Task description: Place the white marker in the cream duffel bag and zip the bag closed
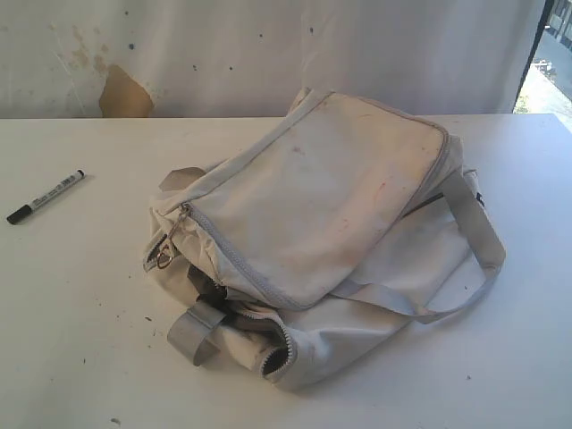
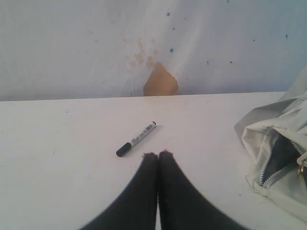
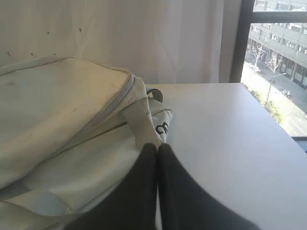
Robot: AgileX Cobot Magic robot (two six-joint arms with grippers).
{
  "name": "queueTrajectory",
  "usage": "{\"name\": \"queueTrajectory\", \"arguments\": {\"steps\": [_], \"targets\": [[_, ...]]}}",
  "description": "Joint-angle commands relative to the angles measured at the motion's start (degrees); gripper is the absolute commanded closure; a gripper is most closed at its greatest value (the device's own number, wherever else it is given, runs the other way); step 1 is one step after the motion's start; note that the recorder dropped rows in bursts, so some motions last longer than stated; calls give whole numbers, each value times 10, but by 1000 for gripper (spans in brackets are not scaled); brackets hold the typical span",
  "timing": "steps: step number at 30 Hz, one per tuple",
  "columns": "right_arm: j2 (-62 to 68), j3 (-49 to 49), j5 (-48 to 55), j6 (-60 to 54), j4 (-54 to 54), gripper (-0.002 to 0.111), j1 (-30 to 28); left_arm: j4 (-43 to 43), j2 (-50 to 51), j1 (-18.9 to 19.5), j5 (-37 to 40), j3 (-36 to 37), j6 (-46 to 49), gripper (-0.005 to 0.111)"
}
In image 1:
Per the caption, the white fabric backpack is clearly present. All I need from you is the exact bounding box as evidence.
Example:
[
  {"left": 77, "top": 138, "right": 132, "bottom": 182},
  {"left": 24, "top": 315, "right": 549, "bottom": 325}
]
[{"left": 143, "top": 88, "right": 506, "bottom": 390}]

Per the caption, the black capped white marker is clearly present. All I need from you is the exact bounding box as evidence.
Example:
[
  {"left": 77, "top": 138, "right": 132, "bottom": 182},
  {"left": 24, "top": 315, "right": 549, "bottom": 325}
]
[{"left": 6, "top": 170, "right": 86, "bottom": 225}]

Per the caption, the metal zipper pull ring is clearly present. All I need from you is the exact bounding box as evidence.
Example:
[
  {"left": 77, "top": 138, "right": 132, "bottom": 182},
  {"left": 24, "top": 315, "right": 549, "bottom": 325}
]
[{"left": 156, "top": 208, "right": 190, "bottom": 270}]

